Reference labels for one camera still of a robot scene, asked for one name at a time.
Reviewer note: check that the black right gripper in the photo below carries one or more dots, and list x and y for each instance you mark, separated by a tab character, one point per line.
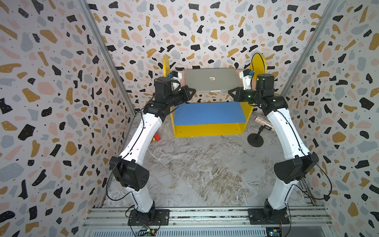
238	98

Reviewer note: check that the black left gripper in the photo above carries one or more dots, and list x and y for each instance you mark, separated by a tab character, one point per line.
184	91

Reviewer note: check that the silver laptop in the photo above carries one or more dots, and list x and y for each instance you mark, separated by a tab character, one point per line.
212	80

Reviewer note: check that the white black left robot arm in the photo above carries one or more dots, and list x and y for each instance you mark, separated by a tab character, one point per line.
127	167

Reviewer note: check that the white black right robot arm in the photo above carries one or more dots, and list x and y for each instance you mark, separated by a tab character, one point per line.
298	159

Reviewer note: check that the yellow shelf pink blue boards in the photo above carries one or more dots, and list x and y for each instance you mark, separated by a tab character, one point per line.
217	118

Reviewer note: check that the glitter microphone on black stand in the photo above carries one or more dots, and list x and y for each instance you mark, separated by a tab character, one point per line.
255	139

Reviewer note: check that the red yellow toy block vehicle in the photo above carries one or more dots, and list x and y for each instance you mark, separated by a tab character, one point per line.
156	137

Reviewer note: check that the grey metal corner profile left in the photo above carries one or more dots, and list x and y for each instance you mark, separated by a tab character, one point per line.
83	6

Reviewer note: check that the grey metal corner profile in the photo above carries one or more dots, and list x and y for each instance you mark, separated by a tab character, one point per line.
327	14
83	6

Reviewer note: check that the grey metal corner profile right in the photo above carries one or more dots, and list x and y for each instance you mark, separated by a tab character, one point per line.
327	14

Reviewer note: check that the green circuit board right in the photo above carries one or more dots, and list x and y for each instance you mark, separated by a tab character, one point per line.
273	232

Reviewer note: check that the green circuit board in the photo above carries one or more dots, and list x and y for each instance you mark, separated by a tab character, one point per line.
273	232
147	233

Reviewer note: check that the green circuit board left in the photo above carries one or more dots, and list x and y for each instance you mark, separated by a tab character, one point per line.
147	233

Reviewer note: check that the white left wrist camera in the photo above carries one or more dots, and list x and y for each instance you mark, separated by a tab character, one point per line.
175	75

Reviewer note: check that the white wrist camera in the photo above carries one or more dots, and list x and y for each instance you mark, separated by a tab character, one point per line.
247	76
175	75

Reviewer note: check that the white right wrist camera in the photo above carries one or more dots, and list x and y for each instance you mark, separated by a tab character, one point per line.
247	76

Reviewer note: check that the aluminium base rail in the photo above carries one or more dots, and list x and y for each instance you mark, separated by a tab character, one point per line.
305	221

